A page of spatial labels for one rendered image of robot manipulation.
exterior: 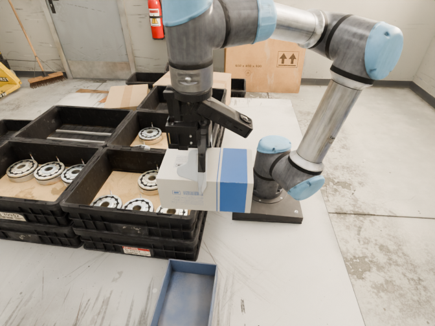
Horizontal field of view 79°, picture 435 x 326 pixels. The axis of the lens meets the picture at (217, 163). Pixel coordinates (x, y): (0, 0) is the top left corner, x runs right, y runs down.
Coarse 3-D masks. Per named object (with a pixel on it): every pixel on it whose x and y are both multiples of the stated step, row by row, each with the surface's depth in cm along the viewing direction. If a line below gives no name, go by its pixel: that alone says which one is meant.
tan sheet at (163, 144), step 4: (164, 136) 122; (136, 140) 120; (164, 140) 120; (132, 144) 118; (136, 144) 118; (140, 144) 118; (156, 144) 118; (160, 144) 118; (164, 144) 118; (164, 148) 115
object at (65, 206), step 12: (72, 192) 80; (60, 204) 76; (72, 204) 76; (84, 204) 76; (108, 216) 76; (120, 216) 75; (132, 216) 74; (144, 216) 73; (156, 216) 73; (168, 216) 73; (180, 216) 73; (192, 216) 73
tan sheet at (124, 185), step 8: (112, 176) 101; (120, 176) 101; (128, 176) 101; (136, 176) 101; (104, 184) 97; (112, 184) 97; (120, 184) 97; (128, 184) 97; (136, 184) 97; (104, 192) 94; (112, 192) 94; (120, 192) 94; (128, 192) 94; (136, 192) 94; (128, 200) 91; (152, 200) 91
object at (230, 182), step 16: (176, 160) 59; (208, 160) 59; (224, 160) 59; (240, 160) 59; (160, 176) 55; (176, 176) 55; (208, 176) 55; (224, 176) 55; (240, 176) 55; (160, 192) 57; (176, 192) 56; (192, 192) 56; (208, 192) 56; (224, 192) 55; (240, 192) 55; (176, 208) 60; (192, 208) 59; (208, 208) 59; (224, 208) 58; (240, 208) 58
